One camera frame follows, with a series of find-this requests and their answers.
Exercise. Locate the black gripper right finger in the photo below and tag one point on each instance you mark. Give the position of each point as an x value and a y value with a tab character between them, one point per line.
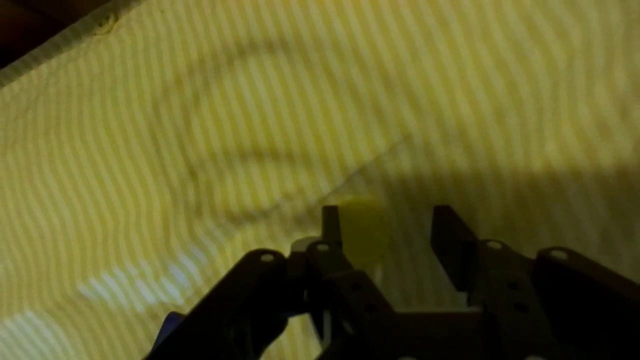
566	301

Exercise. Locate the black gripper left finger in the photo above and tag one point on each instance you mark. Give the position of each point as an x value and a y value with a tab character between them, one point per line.
266	307

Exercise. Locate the yellow game chip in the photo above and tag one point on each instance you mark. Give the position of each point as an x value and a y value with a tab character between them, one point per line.
362	230

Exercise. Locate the yellow bed sheet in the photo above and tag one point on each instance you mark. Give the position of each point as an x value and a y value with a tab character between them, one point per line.
200	133

